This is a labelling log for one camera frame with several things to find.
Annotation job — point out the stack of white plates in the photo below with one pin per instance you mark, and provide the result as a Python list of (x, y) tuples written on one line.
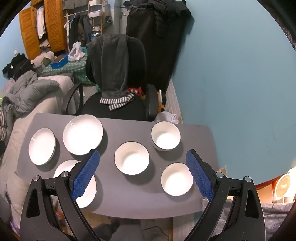
[(90, 192)]

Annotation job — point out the white black-rimmed plate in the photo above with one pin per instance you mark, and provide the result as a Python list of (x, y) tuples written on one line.
[(41, 147), (82, 134)]

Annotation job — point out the teal plastic basket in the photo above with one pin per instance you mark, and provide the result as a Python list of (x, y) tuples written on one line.
[(83, 49)]

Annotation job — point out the round white appliance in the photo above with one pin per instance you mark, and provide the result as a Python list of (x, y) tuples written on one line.
[(283, 185)]

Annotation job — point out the grey striped cloth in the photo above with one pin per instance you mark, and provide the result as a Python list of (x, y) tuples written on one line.
[(2, 125)]

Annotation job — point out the beige ribbed mat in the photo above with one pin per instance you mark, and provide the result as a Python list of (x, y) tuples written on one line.
[(173, 99)]

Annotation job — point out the white ribbed bowl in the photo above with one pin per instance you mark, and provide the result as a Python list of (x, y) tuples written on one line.
[(165, 138), (175, 179)]

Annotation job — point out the wooden board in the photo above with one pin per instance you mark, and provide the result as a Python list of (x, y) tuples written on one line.
[(222, 172)]

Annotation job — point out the grey blanket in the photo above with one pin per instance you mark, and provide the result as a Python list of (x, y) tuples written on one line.
[(272, 215)]

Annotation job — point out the black office chair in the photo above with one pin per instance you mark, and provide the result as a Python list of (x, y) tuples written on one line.
[(136, 69)]

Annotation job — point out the blue box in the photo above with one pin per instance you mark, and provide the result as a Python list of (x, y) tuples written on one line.
[(59, 63)]

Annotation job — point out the white plastic bag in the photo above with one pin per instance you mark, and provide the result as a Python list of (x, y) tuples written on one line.
[(75, 52)]

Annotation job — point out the black hanging coat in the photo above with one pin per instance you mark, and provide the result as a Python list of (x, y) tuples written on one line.
[(150, 58)]

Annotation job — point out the orange packet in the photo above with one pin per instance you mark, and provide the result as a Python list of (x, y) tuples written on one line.
[(59, 213)]

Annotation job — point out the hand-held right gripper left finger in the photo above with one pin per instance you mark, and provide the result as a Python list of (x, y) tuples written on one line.
[(85, 176)]

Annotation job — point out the grey duvet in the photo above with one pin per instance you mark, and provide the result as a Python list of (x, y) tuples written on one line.
[(25, 92)]

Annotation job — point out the beige clothes pile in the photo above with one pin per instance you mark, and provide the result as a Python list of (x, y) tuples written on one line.
[(44, 59)]

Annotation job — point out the green checkered cloth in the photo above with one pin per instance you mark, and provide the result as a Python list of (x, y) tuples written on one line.
[(69, 73)]

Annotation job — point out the colourful red bag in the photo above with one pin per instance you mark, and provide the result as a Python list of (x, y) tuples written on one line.
[(135, 90)]

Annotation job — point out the shelf unit with white bins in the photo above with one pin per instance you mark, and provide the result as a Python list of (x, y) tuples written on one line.
[(94, 14)]

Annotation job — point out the dark grey hoodie striped cuffs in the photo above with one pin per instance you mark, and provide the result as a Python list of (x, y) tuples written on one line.
[(111, 64)]

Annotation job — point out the wooden louvered wardrobe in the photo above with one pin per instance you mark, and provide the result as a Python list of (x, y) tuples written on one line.
[(54, 25)]

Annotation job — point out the dark hanging clothes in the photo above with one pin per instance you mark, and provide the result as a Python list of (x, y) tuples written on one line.
[(78, 30)]

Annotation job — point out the white door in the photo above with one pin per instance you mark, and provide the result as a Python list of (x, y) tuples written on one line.
[(116, 20)]

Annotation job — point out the black clothes pile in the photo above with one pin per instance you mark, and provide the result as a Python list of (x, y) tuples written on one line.
[(17, 66)]

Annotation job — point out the black puffer jacket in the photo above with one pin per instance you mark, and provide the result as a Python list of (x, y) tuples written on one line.
[(171, 16)]

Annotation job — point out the white cloth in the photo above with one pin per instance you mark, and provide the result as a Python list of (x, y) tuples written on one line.
[(170, 117)]

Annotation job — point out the bed with grey sheet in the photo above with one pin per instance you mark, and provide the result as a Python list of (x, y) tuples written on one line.
[(46, 102)]

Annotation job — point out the white hanging shirt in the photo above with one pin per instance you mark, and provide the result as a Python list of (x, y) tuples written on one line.
[(40, 23)]

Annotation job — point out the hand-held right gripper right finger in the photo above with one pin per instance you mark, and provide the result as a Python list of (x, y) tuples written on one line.
[(198, 176)]

